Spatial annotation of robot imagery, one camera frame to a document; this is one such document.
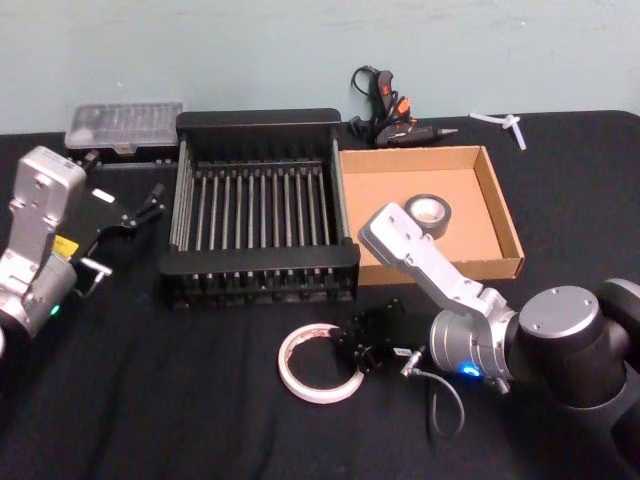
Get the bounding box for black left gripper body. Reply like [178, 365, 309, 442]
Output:
[53, 174, 139, 266]

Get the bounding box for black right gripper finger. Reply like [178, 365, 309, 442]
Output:
[338, 298, 404, 347]
[351, 343, 385, 375]

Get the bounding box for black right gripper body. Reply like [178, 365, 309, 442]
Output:
[372, 303, 435, 375]

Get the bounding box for white tape roll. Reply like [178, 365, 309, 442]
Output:
[277, 323, 366, 403]

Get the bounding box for silver tape roll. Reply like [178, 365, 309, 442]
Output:
[403, 193, 452, 241]

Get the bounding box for clear plastic case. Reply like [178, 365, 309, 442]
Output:
[64, 101, 185, 164]

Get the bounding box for black rack with steel bars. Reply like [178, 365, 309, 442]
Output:
[158, 107, 362, 310]

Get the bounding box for shallow brown cardboard tray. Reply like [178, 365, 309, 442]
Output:
[338, 144, 525, 286]

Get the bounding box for black table cloth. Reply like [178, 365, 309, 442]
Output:
[0, 109, 640, 480]

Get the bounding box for white three-armed plastic piece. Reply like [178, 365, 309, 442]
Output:
[468, 110, 528, 151]

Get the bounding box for left robot arm with camera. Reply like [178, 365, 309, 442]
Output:
[0, 145, 89, 386]

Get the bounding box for robot arm with camera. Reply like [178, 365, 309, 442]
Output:
[0, 145, 89, 386]
[358, 201, 640, 480]

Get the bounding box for right robot arm with camera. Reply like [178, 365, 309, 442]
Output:
[358, 201, 640, 480]

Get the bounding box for black corded tool orange parts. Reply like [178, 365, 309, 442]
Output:
[348, 65, 460, 149]

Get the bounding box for plain pale wall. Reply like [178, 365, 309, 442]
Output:
[0, 0, 640, 137]

